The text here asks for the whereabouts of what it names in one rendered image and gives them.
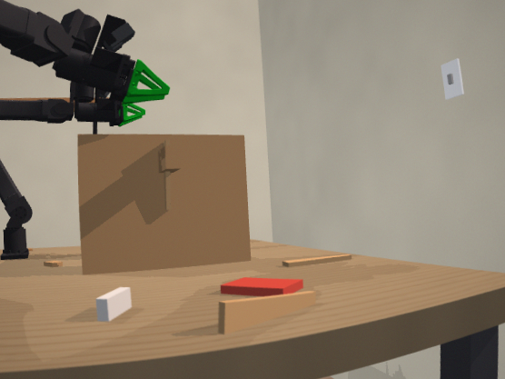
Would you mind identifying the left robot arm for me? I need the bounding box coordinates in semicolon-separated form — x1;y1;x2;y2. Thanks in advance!
0;82;114;260

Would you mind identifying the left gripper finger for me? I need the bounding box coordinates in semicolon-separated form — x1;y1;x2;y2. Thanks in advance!
122;102;145;123
118;107;143;126

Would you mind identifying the small white rectangular block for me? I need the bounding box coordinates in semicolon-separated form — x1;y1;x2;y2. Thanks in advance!
95;287;132;322

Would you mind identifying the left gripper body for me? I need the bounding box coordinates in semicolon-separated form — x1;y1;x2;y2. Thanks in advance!
94;100;124;126

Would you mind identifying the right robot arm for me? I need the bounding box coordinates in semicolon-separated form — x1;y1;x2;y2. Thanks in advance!
0;0;135;84

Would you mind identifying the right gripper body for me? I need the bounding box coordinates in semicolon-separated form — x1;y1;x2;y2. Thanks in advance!
84;54;136;102

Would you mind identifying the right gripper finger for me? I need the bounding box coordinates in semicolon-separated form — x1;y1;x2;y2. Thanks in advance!
126;59;170;97
123;74;165;105

